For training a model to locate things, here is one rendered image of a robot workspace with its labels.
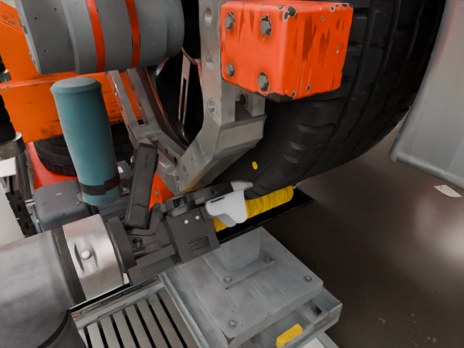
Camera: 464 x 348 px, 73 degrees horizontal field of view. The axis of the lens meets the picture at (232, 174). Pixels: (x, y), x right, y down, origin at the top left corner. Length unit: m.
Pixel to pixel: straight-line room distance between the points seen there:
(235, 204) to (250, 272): 0.46
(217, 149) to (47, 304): 0.24
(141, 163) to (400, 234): 1.26
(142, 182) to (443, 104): 0.32
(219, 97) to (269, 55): 0.09
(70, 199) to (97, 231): 0.57
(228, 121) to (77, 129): 0.38
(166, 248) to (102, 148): 0.34
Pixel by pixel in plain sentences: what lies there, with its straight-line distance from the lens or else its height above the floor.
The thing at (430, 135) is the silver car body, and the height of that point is 0.78.
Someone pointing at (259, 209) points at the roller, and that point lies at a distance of 0.64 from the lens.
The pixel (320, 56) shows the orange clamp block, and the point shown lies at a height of 0.85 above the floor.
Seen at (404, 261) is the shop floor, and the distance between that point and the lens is 1.40.
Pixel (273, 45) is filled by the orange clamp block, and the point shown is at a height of 0.86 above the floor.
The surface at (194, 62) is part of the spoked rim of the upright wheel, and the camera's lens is 0.62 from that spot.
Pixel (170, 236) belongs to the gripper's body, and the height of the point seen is 0.63.
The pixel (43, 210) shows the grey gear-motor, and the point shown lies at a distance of 0.94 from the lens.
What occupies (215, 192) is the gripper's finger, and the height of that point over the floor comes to 0.66.
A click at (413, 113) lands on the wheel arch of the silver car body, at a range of 0.34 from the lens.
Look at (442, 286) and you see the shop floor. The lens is 1.37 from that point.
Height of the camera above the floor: 0.90
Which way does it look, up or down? 31 degrees down
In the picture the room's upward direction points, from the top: straight up
